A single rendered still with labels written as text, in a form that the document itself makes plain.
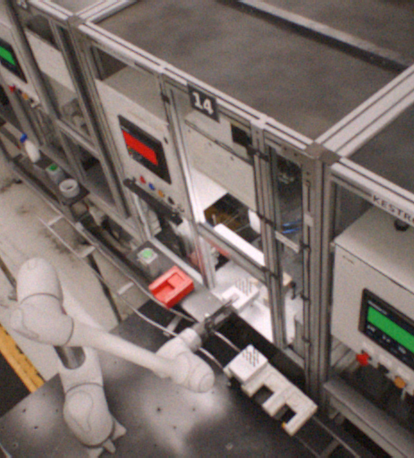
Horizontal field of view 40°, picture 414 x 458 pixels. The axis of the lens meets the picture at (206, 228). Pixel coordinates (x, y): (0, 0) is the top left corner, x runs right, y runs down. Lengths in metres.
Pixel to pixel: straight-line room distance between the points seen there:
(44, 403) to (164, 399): 0.54
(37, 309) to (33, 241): 2.43
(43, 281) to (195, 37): 0.94
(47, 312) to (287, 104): 0.99
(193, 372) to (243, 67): 1.04
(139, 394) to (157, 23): 1.53
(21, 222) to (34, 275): 2.53
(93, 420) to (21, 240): 2.26
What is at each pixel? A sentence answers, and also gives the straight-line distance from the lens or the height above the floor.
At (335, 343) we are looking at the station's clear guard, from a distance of 1.99.
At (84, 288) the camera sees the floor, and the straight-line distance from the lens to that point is 3.88.
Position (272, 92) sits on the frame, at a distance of 1.63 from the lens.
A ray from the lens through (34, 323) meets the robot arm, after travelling 1.88.
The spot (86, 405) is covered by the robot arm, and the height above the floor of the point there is 0.95.
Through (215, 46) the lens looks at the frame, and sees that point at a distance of 1.86.
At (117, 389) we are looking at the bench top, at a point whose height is 0.68.
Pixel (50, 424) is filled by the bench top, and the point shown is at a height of 0.68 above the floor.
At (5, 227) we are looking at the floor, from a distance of 4.52.
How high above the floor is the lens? 2.95
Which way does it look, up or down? 48 degrees down
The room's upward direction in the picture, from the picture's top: 12 degrees counter-clockwise
